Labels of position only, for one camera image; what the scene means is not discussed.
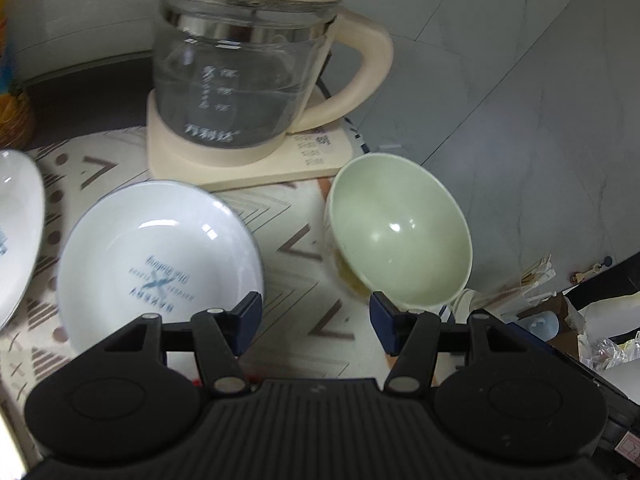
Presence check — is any light blue plastic item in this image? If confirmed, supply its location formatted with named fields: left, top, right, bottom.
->
left=520, top=310, right=560, bottom=343

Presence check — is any white plate with blue print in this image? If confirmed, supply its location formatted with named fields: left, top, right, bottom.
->
left=0, top=149, right=47, bottom=331
left=56, top=180, right=265, bottom=356

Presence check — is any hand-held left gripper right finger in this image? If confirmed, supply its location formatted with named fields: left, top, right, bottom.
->
left=369, top=292, right=522, bottom=396

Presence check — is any bundle of wrapped chopsticks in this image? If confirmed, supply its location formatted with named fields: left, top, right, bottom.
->
left=505, top=255, right=557, bottom=307

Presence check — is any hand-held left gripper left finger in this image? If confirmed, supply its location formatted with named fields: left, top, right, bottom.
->
left=97, top=291, right=264, bottom=397

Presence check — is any patterned table cloth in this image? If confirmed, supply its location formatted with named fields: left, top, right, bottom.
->
left=0, top=125, right=401, bottom=461

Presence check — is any brown cardboard box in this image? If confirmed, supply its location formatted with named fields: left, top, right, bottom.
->
left=550, top=295, right=587, bottom=342

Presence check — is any cream kettle base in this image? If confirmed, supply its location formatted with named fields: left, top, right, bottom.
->
left=146, top=85, right=355, bottom=192

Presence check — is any light green bowl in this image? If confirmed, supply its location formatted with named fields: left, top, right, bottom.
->
left=324, top=153, right=474, bottom=308

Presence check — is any glass kettle with cream handle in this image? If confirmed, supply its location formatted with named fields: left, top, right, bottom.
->
left=150, top=0, right=393, bottom=151

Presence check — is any clear plastic bag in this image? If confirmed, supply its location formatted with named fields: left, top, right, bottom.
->
left=580, top=332, right=640, bottom=372

